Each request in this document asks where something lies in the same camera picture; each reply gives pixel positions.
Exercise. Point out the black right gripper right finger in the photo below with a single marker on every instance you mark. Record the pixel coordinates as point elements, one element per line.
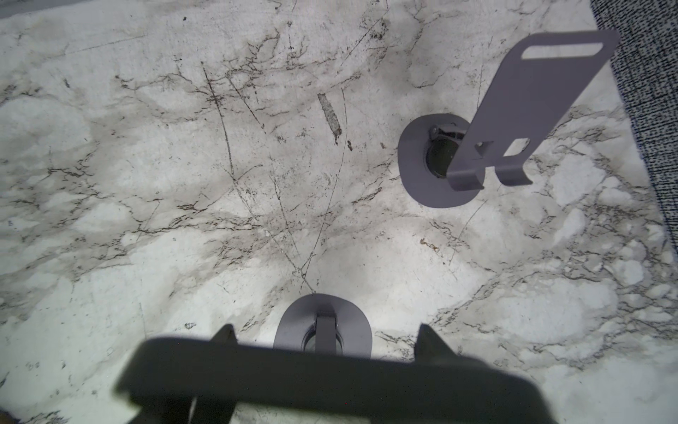
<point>430,346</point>

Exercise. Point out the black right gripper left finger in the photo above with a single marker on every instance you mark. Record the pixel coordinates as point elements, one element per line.
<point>226,335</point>

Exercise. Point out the phone with reflective screen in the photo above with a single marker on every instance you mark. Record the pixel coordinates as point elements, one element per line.
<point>169,368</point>

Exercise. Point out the purple phone stand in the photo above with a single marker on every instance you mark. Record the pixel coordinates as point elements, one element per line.
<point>443,158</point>

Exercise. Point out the purple stand back right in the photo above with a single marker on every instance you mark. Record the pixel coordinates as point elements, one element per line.
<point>320,323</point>

